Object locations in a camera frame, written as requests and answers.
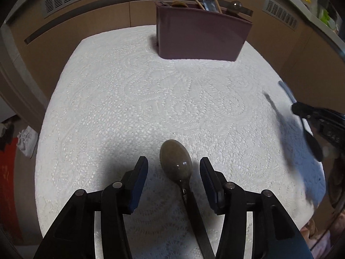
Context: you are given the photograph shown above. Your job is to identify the brown spoon with dark handle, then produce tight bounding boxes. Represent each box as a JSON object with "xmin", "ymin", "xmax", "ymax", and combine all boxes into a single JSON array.
[{"xmin": 160, "ymin": 139, "xmax": 216, "ymax": 259}]

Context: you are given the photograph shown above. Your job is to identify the small grey vent grille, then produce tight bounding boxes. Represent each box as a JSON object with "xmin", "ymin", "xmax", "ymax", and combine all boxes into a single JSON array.
[{"xmin": 263, "ymin": 0, "xmax": 300, "ymax": 30}]

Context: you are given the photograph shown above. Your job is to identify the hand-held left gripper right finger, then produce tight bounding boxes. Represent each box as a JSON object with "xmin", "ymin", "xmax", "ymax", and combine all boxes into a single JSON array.
[{"xmin": 199, "ymin": 157, "xmax": 314, "ymax": 259}]

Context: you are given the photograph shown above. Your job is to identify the shiny metal spoon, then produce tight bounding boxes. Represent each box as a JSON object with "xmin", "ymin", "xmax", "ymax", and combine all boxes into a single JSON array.
[{"xmin": 203, "ymin": 0, "xmax": 218, "ymax": 13}]

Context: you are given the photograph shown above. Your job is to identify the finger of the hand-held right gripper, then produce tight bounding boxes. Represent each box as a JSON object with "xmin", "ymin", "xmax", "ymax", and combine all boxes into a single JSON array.
[
  {"xmin": 263, "ymin": 93, "xmax": 324, "ymax": 163},
  {"xmin": 278, "ymin": 80, "xmax": 297, "ymax": 105}
]

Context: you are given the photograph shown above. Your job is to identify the white lace tablecloth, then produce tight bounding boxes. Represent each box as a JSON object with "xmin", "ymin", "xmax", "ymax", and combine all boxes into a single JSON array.
[{"xmin": 34, "ymin": 25, "xmax": 326, "ymax": 259}]

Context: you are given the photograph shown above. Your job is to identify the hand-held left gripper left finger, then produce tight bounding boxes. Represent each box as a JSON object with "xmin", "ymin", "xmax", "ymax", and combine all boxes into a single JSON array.
[{"xmin": 34, "ymin": 156, "xmax": 149, "ymax": 259}]

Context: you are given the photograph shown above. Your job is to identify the red object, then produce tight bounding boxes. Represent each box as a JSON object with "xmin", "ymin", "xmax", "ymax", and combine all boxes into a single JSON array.
[{"xmin": 0, "ymin": 137, "xmax": 22, "ymax": 245}]

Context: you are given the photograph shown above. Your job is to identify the mauve utensil holder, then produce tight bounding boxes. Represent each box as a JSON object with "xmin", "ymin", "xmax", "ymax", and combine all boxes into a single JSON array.
[{"xmin": 155, "ymin": 0, "xmax": 253, "ymax": 62}]

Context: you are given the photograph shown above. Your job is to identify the green plastic bag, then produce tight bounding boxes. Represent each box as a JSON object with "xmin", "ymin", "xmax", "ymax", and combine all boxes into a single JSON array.
[{"xmin": 317, "ymin": 8, "xmax": 331, "ymax": 24}]

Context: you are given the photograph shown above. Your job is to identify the wooden cabinet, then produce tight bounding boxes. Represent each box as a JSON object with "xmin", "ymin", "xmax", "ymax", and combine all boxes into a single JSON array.
[{"xmin": 0, "ymin": 0, "xmax": 345, "ymax": 152}]

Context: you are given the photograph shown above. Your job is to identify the round-bowled metal spoon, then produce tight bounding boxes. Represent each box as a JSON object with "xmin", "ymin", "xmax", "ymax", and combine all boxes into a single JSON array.
[{"xmin": 225, "ymin": 0, "xmax": 254, "ymax": 17}]

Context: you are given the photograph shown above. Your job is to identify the white sneaker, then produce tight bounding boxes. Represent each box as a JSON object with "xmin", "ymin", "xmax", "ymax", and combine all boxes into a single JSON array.
[{"xmin": 17, "ymin": 126, "xmax": 39, "ymax": 157}]

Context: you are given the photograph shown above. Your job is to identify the black utensil caddy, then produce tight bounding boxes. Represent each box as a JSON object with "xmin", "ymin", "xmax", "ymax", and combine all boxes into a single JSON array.
[{"xmin": 317, "ymin": 0, "xmax": 338, "ymax": 17}]

